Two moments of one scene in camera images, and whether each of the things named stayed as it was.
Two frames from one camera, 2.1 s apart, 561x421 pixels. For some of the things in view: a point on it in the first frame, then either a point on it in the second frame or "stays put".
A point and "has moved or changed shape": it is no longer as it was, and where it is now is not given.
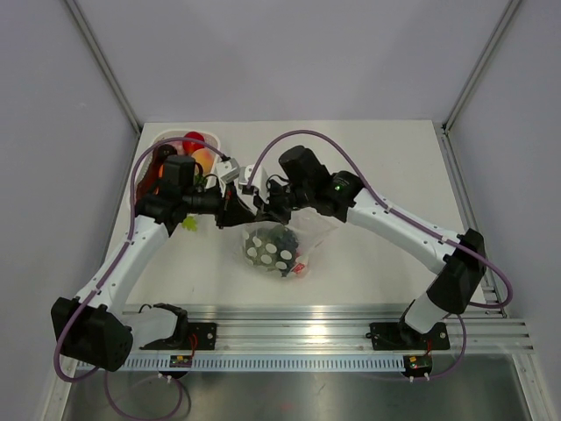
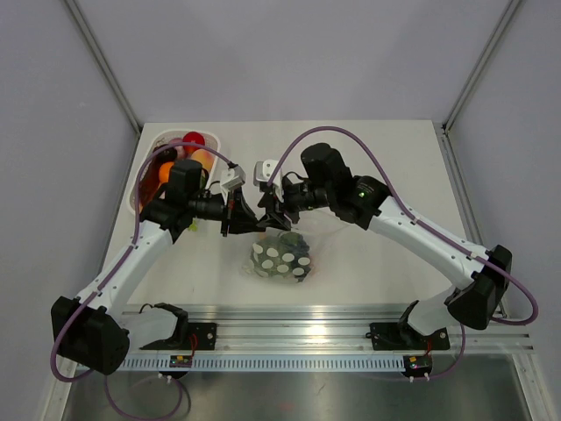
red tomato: [192, 146] stays put
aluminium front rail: [343, 330] stays put
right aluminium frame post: [456, 106] stays put
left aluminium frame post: [100, 56] stays put
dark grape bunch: [287, 243] → [295, 241]
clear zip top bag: [283, 247] has moved or changed shape
